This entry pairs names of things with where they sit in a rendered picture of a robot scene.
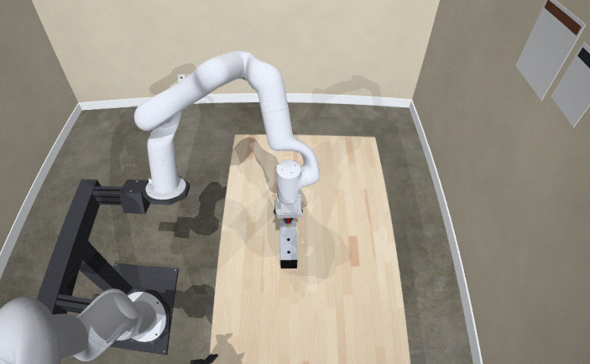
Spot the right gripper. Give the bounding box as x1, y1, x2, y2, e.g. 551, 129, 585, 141
191, 354, 218, 364

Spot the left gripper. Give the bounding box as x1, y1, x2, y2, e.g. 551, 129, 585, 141
274, 195, 303, 223

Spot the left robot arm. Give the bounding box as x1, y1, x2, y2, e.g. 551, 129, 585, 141
134, 51, 320, 219

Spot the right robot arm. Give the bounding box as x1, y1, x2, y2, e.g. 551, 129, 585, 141
0, 289, 166, 364

